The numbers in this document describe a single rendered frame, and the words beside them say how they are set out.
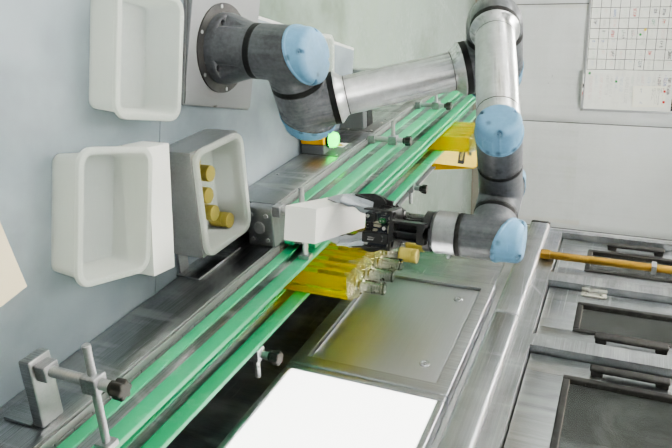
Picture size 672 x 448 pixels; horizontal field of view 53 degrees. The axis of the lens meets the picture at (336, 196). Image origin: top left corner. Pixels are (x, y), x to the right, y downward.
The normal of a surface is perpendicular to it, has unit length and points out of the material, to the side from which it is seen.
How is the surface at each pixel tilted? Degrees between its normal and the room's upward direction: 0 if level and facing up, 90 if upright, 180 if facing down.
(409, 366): 90
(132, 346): 90
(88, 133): 0
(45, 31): 0
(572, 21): 90
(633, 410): 90
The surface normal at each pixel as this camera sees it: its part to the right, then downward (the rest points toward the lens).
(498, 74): -0.11, -0.66
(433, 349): -0.05, -0.94
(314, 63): 0.87, 0.07
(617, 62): -0.40, 0.33
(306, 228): -0.40, 0.07
